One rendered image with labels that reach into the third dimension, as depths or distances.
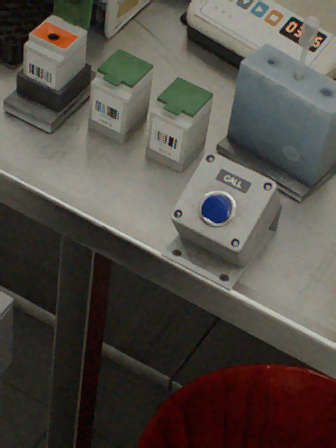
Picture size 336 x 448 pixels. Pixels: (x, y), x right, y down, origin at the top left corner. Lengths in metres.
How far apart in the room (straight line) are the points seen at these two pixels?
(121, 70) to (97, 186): 0.11
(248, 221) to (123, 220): 0.13
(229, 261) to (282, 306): 0.06
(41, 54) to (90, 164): 0.11
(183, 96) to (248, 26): 0.16
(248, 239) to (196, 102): 0.16
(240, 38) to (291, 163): 0.17
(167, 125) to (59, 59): 0.12
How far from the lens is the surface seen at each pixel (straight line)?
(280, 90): 1.11
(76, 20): 1.18
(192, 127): 1.12
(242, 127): 1.17
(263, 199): 1.04
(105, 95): 1.15
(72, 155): 1.16
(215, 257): 1.08
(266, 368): 1.57
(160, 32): 1.31
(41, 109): 1.18
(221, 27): 1.27
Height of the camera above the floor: 1.67
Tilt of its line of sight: 46 degrees down
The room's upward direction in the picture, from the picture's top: 9 degrees clockwise
